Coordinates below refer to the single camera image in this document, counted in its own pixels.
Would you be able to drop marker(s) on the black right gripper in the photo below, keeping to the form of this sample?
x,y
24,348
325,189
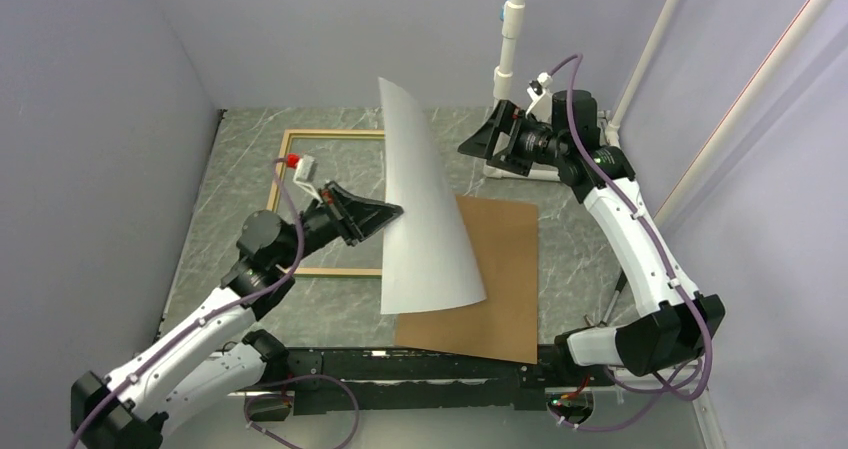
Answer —
x,y
510,119

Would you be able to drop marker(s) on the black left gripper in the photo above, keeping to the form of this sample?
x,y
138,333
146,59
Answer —
x,y
364,214

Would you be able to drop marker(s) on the printed photo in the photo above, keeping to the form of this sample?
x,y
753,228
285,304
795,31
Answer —
x,y
428,263

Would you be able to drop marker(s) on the brown mdf backing board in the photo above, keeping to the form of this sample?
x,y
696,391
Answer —
x,y
504,326

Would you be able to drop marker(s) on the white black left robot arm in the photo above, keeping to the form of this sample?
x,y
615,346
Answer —
x,y
214,351

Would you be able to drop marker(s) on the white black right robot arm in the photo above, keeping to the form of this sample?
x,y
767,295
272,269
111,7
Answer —
x,y
675,322

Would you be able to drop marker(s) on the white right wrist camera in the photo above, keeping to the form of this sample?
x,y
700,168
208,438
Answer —
x,y
541,97

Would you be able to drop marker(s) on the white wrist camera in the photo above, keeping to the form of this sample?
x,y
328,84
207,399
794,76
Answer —
x,y
302,167
541,97

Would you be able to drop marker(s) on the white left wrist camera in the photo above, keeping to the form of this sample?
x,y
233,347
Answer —
x,y
302,167

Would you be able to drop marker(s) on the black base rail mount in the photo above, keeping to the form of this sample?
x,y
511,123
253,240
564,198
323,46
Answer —
x,y
321,380

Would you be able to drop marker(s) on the black handled hammer tool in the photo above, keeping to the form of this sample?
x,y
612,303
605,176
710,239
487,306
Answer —
x,y
619,287

